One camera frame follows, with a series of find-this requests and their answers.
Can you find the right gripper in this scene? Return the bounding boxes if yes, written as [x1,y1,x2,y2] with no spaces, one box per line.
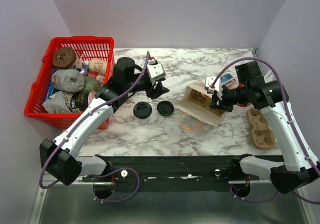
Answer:
[209,85,250,112]

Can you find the black coffee cup lid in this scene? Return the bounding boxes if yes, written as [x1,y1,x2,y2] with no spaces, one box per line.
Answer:
[133,101,152,119]

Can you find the paper takeout bag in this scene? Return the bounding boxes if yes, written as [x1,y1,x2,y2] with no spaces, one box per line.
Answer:
[175,82,228,127]

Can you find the white paper coffee cup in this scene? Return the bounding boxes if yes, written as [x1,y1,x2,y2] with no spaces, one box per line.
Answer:
[138,116,151,125]

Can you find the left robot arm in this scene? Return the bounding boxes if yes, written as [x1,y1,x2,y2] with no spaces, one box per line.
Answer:
[39,55,169,189]

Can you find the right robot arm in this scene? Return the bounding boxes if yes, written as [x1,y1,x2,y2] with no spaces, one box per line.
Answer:
[204,57,320,194]

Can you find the red straw cup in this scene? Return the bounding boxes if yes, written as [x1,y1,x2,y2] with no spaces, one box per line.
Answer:
[237,103,250,107]

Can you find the blue orange card box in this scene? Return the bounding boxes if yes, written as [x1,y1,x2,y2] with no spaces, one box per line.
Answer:
[220,73,236,88]

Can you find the white wrapped straws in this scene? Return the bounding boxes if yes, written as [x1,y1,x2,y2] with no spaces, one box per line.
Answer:
[263,70,274,82]

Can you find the beige printed bottle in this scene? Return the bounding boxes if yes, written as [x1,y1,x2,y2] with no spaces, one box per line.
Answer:
[83,58,108,76]

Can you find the green avocado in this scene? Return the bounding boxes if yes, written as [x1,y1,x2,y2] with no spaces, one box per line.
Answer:
[80,76,101,93]

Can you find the black food cup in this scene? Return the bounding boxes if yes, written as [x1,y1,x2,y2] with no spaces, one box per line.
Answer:
[69,91,96,113]

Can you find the red plastic basket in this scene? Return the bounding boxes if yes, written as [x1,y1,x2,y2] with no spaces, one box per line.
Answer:
[24,36,115,129]

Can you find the grey crumpled bag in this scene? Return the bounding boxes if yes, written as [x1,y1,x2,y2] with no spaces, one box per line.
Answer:
[51,69,85,93]

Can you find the silver snack bag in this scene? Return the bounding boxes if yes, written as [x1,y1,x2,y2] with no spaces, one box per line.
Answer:
[42,91,74,113]

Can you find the blue flat package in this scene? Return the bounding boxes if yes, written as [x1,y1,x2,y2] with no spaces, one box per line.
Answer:
[42,69,58,103]

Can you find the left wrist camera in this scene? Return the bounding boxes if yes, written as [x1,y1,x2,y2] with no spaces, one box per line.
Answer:
[147,59,166,82]

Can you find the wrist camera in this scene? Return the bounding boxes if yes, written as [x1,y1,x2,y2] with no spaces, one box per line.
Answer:
[147,59,166,82]
[204,76,223,100]

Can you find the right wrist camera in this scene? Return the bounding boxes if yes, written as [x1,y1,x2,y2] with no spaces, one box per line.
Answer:
[204,76,223,100]

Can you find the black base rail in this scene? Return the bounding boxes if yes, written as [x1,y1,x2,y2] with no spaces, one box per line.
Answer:
[82,155,278,193]

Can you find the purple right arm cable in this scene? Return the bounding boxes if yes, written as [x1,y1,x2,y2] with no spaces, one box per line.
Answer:
[211,57,320,205]

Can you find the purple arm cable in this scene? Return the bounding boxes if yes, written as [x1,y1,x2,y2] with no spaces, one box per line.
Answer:
[39,51,156,189]
[211,57,320,205]

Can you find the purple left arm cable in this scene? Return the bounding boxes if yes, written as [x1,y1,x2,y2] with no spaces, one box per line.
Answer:
[39,51,156,189]

